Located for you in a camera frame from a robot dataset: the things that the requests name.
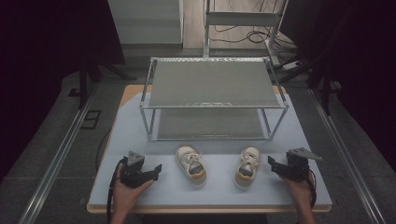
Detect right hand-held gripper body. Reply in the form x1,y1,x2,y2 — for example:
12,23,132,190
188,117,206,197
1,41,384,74
281,147,323,182

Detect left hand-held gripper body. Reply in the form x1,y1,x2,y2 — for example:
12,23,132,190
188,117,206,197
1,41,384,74
120,150,157,189

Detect white sneaker with yellow heel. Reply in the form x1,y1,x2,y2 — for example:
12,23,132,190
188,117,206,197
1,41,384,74
175,145,208,189
233,146,262,190

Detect grey two-tier shoe rack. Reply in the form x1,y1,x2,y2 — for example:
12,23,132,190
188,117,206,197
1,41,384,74
138,56,290,142

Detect person's right hand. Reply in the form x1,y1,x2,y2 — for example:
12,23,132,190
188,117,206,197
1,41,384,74
280,175,313,208

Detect person's left hand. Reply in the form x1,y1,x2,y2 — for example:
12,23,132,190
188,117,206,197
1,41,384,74
111,166,155,217

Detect light blue table mat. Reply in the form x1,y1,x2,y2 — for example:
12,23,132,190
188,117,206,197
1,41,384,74
88,91,332,208

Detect black tripod stand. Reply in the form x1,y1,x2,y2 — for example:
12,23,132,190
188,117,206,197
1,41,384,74
77,57,138,110
279,52,332,117

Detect white power strip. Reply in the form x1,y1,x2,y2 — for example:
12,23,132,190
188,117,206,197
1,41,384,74
280,60,303,72

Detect dark curtain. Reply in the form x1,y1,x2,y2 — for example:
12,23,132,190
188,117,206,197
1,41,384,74
0,0,126,185
279,0,396,173

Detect white metal stand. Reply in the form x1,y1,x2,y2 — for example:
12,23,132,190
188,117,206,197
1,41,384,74
202,0,290,68

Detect grey panel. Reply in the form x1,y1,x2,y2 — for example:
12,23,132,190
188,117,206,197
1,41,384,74
106,0,185,47

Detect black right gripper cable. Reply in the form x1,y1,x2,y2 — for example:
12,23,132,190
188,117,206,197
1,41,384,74
306,168,318,209

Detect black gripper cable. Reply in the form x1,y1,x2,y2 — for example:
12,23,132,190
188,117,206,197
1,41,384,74
106,156,129,224
306,168,318,209

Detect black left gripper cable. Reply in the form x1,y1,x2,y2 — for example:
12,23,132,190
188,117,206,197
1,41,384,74
106,156,129,224

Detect metal floor rail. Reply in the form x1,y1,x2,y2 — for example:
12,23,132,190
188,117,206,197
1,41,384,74
18,83,101,224
307,88,388,224

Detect black floor cables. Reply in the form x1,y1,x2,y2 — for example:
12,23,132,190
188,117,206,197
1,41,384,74
208,0,301,54

